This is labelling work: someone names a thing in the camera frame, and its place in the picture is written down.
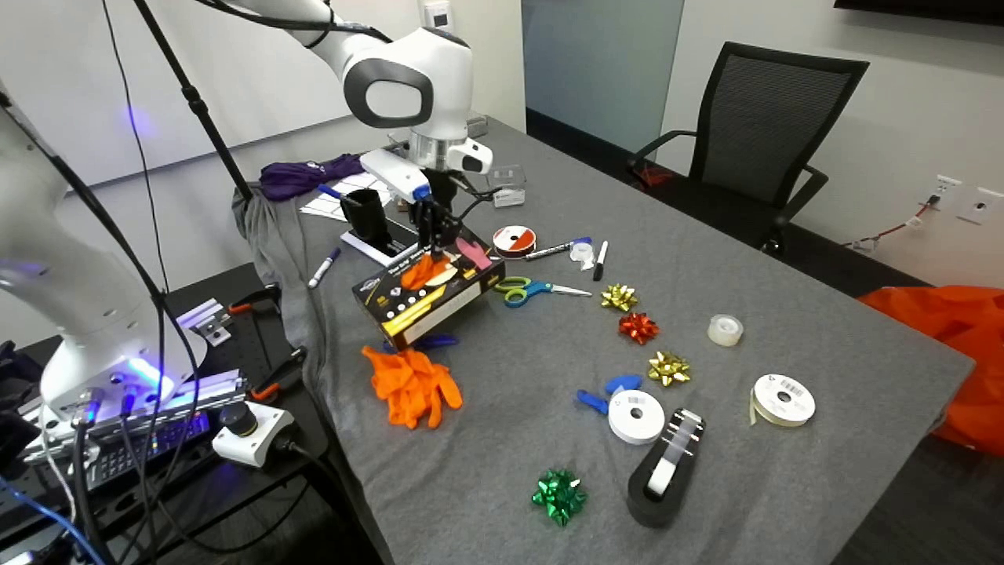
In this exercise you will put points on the blue pen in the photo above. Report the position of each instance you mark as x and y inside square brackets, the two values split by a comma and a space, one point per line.
[324, 268]

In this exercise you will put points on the red bow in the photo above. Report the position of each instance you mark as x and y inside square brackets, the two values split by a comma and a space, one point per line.
[637, 328]

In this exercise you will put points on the green blue scissors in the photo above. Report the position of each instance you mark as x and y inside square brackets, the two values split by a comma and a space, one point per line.
[518, 290]

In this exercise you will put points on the white tablet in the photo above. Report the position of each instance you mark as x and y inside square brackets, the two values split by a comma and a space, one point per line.
[402, 238]

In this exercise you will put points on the silver blue marker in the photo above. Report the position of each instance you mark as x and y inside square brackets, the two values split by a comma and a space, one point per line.
[574, 248]

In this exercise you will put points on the black tripod pole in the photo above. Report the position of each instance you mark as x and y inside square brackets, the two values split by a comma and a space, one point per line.
[191, 99]

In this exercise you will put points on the orange bag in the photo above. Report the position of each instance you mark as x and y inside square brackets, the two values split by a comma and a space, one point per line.
[970, 320]

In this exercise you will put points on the grey table cloth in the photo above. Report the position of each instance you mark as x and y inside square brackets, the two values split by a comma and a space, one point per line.
[758, 498]

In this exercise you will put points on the white power adapter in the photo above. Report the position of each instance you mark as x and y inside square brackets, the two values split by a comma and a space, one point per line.
[248, 432]

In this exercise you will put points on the purple cloth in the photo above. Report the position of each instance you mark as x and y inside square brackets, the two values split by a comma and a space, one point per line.
[290, 180]

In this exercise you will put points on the white gold ribbon spool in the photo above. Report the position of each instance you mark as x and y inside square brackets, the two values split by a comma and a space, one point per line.
[782, 398]

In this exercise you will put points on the black marker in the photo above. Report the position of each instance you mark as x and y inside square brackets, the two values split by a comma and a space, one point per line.
[601, 262]

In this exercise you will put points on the orange ribbon spool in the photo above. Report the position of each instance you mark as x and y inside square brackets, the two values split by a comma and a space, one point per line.
[516, 238]

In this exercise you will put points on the gold bow lower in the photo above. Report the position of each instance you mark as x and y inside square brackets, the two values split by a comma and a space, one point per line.
[668, 368]

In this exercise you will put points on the green bow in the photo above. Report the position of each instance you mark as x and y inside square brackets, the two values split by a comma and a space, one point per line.
[559, 493]

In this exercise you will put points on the gold bow upper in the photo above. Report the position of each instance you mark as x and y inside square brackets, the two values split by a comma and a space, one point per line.
[618, 295]

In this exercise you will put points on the black tape dispenser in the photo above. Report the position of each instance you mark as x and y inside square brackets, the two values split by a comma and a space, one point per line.
[661, 482]

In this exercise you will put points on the orange rubber gloves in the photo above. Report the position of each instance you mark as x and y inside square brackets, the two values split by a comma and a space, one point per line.
[411, 386]

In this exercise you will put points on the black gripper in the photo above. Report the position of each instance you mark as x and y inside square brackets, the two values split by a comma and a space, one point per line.
[433, 217]

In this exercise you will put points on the clear tape roll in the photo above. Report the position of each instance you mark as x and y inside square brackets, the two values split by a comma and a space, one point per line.
[727, 331]

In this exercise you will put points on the gold bow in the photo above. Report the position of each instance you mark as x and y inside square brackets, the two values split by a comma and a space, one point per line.
[668, 368]
[618, 295]

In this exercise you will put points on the clear plastic box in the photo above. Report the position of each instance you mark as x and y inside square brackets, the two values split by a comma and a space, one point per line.
[509, 190]

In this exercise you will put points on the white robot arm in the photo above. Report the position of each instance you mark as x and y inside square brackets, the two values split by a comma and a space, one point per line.
[64, 254]

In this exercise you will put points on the black office chair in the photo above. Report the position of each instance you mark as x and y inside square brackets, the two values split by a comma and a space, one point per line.
[744, 164]

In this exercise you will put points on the blue clip by gloves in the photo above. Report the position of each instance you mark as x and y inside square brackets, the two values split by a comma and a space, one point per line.
[436, 339]

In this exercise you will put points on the blue clip by spool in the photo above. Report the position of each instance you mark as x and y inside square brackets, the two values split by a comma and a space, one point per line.
[603, 395]

